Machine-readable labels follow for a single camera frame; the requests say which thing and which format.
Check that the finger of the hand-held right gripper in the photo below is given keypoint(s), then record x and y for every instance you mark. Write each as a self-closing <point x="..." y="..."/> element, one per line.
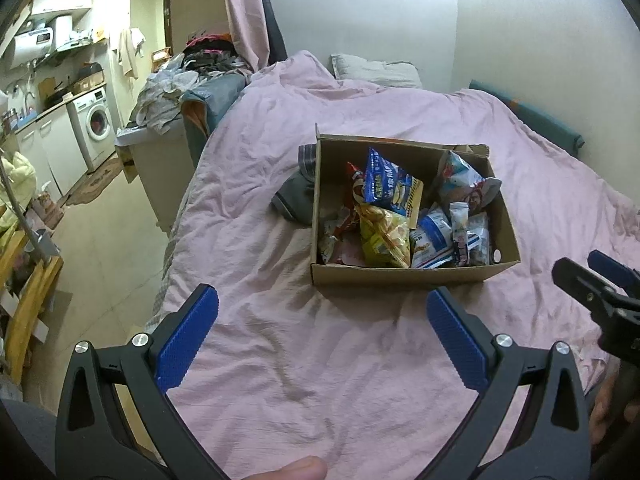
<point x="575" y="275"/>
<point x="612" y="267"/>

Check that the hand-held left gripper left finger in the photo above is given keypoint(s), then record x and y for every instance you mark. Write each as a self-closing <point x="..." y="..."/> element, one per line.
<point x="187" y="340"/>

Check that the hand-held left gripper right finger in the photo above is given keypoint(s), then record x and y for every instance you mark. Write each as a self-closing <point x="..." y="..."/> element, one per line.
<point x="457" y="345"/>

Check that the brown cardboard box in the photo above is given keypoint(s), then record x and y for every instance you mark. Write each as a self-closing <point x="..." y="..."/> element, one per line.
<point x="400" y="275"/>

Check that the white silver snack packet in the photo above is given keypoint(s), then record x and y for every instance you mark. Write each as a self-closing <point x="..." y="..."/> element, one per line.
<point x="479" y="240"/>

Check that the white blue green-label snack bag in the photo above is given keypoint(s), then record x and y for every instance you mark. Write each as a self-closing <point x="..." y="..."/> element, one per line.
<point x="430" y="235"/>

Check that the small white tube packet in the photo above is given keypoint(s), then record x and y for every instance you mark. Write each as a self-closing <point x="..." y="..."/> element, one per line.
<point x="459" y="225"/>

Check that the yellow snack packet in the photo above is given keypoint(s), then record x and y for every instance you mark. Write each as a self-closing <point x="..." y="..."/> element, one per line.
<point x="382" y="237"/>

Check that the pink snack packet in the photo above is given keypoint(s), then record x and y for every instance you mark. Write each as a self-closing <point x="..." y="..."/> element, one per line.
<point x="347" y="259"/>

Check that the white red snack packet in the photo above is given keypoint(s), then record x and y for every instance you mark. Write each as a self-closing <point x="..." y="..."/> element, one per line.
<point x="332" y="232"/>

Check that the red cartoon snack bag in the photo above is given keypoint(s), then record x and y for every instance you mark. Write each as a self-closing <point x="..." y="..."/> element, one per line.
<point x="356" y="185"/>

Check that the person's right hand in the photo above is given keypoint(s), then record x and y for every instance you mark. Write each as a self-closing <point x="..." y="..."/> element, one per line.
<point x="600" y="405"/>

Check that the person's left hand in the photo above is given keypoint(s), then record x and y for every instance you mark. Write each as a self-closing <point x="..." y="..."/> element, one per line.
<point x="300" y="469"/>

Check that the teal bolster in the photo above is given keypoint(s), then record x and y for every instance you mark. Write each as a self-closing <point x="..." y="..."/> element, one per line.
<point x="540" y="120"/>

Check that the wooden rack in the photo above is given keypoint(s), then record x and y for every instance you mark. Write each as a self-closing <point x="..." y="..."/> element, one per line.
<point x="30" y="300"/>

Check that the beige bedside cabinet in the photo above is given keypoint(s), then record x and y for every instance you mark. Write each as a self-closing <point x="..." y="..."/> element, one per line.
<point x="160" y="175"/>

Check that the grey striped cloth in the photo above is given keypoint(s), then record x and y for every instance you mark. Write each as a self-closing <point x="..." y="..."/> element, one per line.
<point x="295" y="195"/>

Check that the brown patterned rug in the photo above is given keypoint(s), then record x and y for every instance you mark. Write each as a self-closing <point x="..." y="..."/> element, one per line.
<point x="95" y="182"/>

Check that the person's grey clothing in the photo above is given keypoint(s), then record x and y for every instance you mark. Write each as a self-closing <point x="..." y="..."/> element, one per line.
<point x="20" y="440"/>

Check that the white kitchen cabinet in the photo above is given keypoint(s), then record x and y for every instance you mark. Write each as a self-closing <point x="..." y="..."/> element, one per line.
<point x="50" y="150"/>

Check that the white washing machine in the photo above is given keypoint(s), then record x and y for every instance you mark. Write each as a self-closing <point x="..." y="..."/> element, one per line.
<point x="92" y="125"/>

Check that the yellow jacket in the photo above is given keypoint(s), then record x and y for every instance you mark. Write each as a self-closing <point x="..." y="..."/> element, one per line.
<point x="17" y="175"/>

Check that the light clothes pile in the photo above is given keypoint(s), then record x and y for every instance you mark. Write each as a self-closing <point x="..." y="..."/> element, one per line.
<point x="160" y="90"/>

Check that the small cardboard box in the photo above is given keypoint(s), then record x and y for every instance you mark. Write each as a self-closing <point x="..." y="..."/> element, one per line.
<point x="89" y="82"/>

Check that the dark clothes pile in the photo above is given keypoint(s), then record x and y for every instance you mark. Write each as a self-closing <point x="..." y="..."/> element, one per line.
<point x="210" y="52"/>

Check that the grey pillow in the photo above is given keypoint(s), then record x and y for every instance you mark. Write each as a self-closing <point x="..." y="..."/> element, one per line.
<point x="370" y="67"/>

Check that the white hanging towel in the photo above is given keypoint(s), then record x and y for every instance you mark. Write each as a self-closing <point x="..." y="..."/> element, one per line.
<point x="127" y="50"/>

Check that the black headboard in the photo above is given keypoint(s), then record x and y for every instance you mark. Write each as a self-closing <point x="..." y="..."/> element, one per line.
<point x="272" y="20"/>

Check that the pink draped sheet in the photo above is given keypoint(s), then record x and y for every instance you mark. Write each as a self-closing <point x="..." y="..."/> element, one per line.
<point x="242" y="10"/>

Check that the white water heater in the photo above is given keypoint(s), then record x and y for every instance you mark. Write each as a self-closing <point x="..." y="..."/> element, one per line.
<point x="35" y="40"/>

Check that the white wall cabinet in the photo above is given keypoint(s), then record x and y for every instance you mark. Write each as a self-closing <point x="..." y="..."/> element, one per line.
<point x="62" y="2"/>

